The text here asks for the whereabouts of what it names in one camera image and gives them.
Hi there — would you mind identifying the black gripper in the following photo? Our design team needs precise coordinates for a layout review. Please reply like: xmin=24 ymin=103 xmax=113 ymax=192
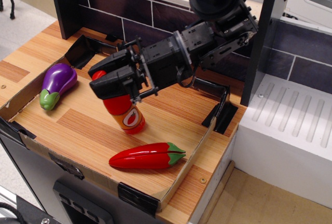
xmin=88 ymin=31 xmax=193 ymax=104

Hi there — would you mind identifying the red toy chili pepper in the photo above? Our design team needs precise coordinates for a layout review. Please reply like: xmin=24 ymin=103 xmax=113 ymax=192
xmin=108 ymin=142 xmax=186 ymax=169

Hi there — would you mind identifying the cardboard fence with black tape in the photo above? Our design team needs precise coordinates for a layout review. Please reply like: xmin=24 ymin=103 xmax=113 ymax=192
xmin=0 ymin=35 xmax=239 ymax=212

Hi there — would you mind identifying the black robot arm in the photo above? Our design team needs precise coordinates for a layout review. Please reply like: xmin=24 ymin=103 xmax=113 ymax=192
xmin=88 ymin=0 xmax=258 ymax=103

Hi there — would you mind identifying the dark vertical post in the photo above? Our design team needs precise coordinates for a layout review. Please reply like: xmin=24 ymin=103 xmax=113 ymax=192
xmin=241 ymin=0 xmax=287 ymax=106

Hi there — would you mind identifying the white toy sink drainboard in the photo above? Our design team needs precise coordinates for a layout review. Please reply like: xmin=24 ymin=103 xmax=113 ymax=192
xmin=232 ymin=75 xmax=331 ymax=207

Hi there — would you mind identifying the red hot sauce bottle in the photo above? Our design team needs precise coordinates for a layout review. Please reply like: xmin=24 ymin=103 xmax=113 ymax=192
xmin=92 ymin=70 xmax=146 ymax=135

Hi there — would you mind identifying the purple toy eggplant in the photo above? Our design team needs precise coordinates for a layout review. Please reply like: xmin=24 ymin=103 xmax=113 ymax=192
xmin=39 ymin=63 xmax=77 ymax=110

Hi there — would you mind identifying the black oven control panel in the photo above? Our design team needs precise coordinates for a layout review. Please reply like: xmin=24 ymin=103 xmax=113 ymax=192
xmin=53 ymin=181 xmax=114 ymax=224

